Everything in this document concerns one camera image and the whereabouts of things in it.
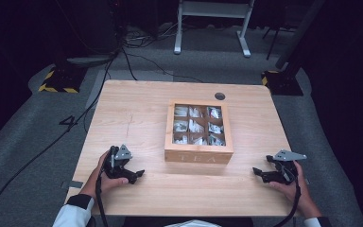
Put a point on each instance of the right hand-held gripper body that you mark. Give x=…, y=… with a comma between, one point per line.
x=286, y=171

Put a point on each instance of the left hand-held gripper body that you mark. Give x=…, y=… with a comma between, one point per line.
x=116, y=167

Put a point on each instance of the wooden tea box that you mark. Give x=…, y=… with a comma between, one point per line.
x=198, y=157

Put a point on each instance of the person's left hand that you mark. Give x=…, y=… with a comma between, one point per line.
x=89, y=186

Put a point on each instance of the person's right hand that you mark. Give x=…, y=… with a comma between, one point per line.
x=307, y=205

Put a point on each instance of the grey tape strip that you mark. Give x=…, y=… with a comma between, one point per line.
x=72, y=184

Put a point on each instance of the black base yellow striped tape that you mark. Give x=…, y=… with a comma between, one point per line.
x=283, y=85
x=63, y=80

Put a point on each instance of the person's own torso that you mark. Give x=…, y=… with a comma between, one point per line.
x=195, y=224

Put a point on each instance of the group of tea bags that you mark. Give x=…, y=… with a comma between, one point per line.
x=195, y=126

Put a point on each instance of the grey flat stand base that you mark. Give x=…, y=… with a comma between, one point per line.
x=88, y=60

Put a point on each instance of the black tripod legs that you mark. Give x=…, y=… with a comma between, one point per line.
x=273, y=44

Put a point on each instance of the black equipment cabinet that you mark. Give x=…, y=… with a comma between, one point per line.
x=88, y=25

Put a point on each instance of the white metal stand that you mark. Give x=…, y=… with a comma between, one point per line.
x=212, y=9

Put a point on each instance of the grey slanted post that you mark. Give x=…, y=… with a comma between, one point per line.
x=299, y=34

